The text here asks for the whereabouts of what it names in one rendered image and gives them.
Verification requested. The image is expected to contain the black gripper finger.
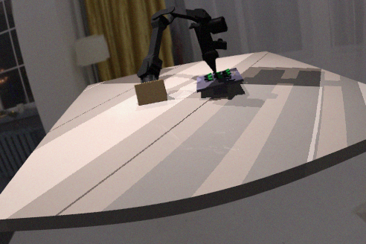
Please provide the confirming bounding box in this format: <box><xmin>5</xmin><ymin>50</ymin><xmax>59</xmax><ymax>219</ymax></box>
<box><xmin>205</xmin><ymin>58</ymin><xmax>216</xmax><ymax>73</ymax></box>

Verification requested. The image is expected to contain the lavender switch panel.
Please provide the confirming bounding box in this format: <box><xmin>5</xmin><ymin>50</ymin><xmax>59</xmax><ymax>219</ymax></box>
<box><xmin>196</xmin><ymin>68</ymin><xmax>244</xmax><ymax>95</ymax></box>

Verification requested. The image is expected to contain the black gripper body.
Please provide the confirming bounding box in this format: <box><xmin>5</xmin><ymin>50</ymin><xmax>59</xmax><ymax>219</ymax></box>
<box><xmin>198</xmin><ymin>35</ymin><xmax>219</xmax><ymax>61</ymax></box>

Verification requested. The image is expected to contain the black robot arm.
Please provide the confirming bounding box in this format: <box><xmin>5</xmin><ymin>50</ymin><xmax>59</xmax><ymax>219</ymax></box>
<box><xmin>137</xmin><ymin>6</ymin><xmax>228</xmax><ymax>84</ymax></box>

